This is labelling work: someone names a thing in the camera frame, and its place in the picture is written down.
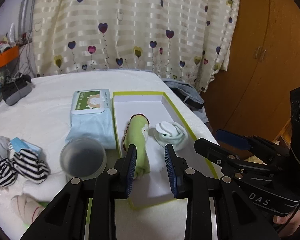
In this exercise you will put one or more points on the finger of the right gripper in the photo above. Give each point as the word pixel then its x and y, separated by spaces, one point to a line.
pixel 216 154
pixel 234 140

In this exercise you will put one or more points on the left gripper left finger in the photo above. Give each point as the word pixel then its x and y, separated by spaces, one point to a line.
pixel 117 182

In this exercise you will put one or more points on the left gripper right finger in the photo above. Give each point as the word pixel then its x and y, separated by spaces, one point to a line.
pixel 185 182

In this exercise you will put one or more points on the white mint sock bundle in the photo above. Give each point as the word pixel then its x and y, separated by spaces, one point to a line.
pixel 171 133

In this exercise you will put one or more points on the green rabbit towel roll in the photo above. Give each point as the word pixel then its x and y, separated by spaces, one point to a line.
pixel 136 133

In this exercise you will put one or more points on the black white striped sock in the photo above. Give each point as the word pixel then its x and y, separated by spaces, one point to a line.
pixel 27 163
pixel 8 173

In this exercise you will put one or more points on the right hand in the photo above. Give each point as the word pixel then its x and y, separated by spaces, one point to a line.
pixel 292 225

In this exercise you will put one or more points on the round grey lidded container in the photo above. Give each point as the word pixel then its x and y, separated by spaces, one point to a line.
pixel 84 158

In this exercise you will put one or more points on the grey blue clothes pile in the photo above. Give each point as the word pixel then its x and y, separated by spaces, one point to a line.
pixel 189 96

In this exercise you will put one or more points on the blue wet wipes pack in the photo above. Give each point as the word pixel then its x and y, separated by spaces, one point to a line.
pixel 91 116

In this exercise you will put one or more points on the white box green rim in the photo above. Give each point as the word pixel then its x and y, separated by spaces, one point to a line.
pixel 152 139

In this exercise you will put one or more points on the cream striped sock roll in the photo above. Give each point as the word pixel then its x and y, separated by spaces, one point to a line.
pixel 27 208

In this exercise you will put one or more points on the wooden wardrobe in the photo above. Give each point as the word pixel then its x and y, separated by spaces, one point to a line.
pixel 251 97

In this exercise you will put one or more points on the white plush bed cover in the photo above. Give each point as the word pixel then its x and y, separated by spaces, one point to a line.
pixel 43 116

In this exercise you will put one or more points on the blue face mask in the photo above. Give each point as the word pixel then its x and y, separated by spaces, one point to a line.
pixel 17 144

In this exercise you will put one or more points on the heart pattern cream curtain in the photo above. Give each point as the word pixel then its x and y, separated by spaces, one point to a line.
pixel 185 40

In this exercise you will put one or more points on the black grey VR headset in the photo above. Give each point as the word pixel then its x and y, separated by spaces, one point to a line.
pixel 16 89

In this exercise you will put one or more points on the orange tray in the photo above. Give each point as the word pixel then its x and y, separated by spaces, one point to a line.
pixel 8 56

